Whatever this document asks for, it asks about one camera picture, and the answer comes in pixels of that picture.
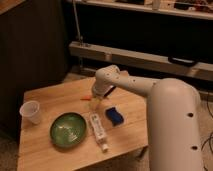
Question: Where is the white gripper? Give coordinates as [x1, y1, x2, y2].
[89, 80, 112, 111]

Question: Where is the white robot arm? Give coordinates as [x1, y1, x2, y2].
[92, 65, 204, 171]

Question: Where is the orange pepper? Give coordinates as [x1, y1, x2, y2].
[80, 96, 92, 101]

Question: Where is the green ceramic bowl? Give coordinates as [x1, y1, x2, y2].
[49, 112, 87, 148]

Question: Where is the blue sponge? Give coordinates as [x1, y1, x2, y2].
[105, 107, 124, 126]

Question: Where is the black and white box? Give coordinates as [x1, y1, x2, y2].
[104, 86, 116, 98]

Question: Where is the white tube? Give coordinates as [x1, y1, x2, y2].
[89, 114, 109, 153]

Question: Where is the wooden table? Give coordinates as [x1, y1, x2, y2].
[17, 77, 148, 171]

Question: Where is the clear plastic cup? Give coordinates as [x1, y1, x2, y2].
[19, 100, 41, 124]

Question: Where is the metal pole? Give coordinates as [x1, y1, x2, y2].
[71, 0, 84, 69]

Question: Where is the black handle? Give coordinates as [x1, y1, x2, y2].
[168, 57, 198, 67]

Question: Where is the grey shelf rail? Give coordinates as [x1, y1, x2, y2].
[69, 41, 213, 81]

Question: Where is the black cable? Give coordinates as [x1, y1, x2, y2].
[199, 96, 213, 158]

